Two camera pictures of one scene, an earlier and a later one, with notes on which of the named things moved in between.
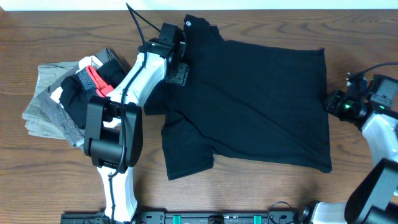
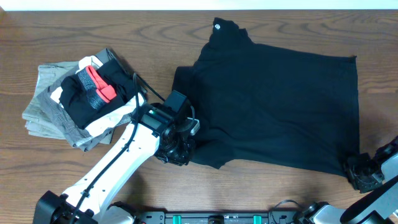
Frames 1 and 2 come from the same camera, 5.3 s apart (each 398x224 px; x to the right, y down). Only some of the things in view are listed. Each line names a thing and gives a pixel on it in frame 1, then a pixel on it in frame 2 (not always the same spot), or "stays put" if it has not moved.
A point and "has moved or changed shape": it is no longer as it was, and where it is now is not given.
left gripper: x=178 y=73 to x=175 y=154
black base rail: x=188 y=218 stays put
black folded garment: x=74 y=98 stays put
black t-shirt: x=243 y=100 has moved or changed shape
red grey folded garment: x=94 y=85 stays put
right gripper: x=331 y=104 to x=351 y=167
